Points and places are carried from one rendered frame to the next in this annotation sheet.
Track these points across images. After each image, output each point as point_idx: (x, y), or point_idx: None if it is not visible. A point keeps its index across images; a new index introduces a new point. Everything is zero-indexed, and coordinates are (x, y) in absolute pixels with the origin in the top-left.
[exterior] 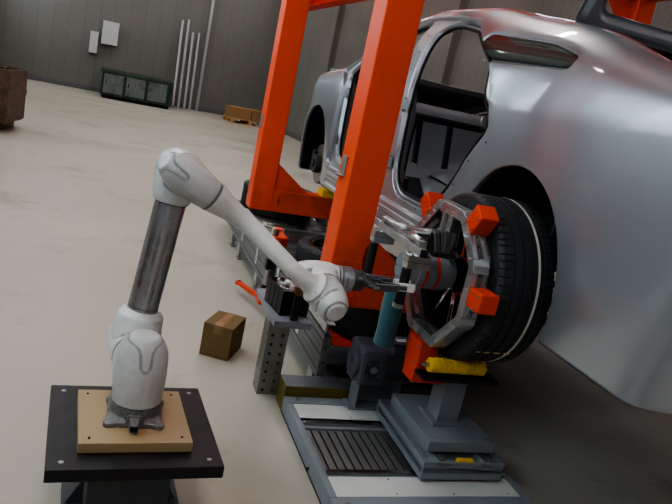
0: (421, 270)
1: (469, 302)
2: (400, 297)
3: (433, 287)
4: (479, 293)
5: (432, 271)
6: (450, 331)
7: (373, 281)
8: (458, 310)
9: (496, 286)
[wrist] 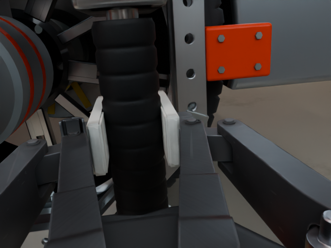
0: (15, 63)
1: (225, 66)
2: (165, 185)
3: (34, 111)
4: (257, 24)
5: (30, 56)
6: (176, 169)
7: (263, 246)
8: (184, 108)
9: (213, 11)
